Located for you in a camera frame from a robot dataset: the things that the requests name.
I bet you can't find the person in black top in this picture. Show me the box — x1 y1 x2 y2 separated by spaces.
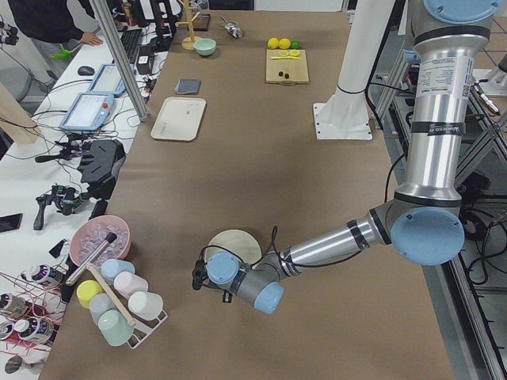
8 0 103 46

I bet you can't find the mint green cup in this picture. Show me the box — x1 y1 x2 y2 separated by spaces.
97 310 134 347

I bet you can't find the black smartphone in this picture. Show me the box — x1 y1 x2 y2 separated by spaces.
0 213 23 233

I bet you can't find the pink bowl of ice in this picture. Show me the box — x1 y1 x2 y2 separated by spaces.
70 215 131 266

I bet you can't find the yellow cup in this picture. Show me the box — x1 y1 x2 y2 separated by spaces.
76 279 104 309

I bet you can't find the folded grey cloth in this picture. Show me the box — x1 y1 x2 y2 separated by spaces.
174 78 201 95

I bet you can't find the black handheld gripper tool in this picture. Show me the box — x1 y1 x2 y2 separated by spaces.
33 184 83 230

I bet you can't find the blue cup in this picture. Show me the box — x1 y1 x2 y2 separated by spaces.
100 259 135 284

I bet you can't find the black keyboard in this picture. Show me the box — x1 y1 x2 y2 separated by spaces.
120 28 143 64

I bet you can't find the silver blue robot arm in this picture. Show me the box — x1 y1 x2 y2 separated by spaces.
193 1 500 314

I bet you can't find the black computer mouse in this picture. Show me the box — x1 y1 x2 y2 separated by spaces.
77 66 95 76

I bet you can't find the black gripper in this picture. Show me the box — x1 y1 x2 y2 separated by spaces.
222 291 232 302

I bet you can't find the white pedestal base plate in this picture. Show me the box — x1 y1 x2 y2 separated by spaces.
312 89 372 140

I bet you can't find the round cream plate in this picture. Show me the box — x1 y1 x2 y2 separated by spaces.
204 230 261 264

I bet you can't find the cream rabbit tray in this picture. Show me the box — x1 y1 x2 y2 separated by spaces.
151 97 206 142

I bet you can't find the wooden mug tree stand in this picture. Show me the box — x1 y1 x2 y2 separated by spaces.
176 0 201 51

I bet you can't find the metal muddler black tip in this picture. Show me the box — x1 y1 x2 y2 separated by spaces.
65 232 117 286

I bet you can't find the aluminium frame post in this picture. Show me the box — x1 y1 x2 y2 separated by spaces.
90 0 148 122

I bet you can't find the mint green bowl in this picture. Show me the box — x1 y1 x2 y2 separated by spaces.
194 38 217 57

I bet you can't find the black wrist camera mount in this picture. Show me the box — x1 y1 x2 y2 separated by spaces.
192 246 218 291

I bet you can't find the pink cup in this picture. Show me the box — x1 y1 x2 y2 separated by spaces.
113 271 148 299

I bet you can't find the white cup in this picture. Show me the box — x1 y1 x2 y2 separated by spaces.
128 291 163 321

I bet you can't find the metal ice scoop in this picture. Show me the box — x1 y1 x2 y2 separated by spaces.
220 15 243 39

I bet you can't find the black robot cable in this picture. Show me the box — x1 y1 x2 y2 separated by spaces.
253 225 373 270

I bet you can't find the white cup rack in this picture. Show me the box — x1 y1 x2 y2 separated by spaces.
86 264 169 350

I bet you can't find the grey cup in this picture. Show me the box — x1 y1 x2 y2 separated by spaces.
89 293 116 325

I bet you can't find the dark wooden tray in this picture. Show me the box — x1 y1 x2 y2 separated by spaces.
193 14 211 32

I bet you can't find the whole yellow lemon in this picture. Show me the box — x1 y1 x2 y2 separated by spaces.
267 37 279 50
278 38 292 50

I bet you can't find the blue teach pendant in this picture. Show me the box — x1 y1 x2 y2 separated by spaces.
59 92 114 132
88 63 125 97

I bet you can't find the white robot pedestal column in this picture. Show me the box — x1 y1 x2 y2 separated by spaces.
337 0 395 94

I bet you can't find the wooden cutting board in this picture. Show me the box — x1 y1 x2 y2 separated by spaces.
265 49 310 84

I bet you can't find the black plastic bracket stand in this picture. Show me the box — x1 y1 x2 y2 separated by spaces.
78 139 126 200

